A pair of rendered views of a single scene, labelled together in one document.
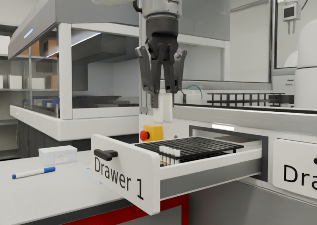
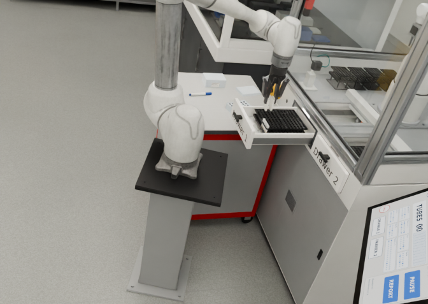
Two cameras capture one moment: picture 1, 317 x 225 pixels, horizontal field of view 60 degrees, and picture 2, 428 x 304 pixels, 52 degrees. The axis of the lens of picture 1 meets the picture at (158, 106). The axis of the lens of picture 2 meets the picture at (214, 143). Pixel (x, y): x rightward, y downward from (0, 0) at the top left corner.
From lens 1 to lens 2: 1.53 m
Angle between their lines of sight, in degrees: 34
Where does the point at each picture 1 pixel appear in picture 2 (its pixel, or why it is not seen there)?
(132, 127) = not seen: hidden behind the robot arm
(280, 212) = (309, 164)
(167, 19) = (279, 70)
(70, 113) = (228, 43)
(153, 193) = (249, 142)
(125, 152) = (244, 120)
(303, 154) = (321, 146)
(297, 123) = (327, 132)
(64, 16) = not seen: outside the picture
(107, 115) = (255, 48)
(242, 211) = (299, 156)
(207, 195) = not seen: hidden behind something
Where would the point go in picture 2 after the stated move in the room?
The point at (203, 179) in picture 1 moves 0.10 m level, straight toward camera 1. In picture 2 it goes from (274, 141) to (266, 150)
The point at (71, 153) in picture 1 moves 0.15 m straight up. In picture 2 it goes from (222, 82) to (227, 59)
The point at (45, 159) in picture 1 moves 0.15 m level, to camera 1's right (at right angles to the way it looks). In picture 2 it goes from (206, 83) to (229, 91)
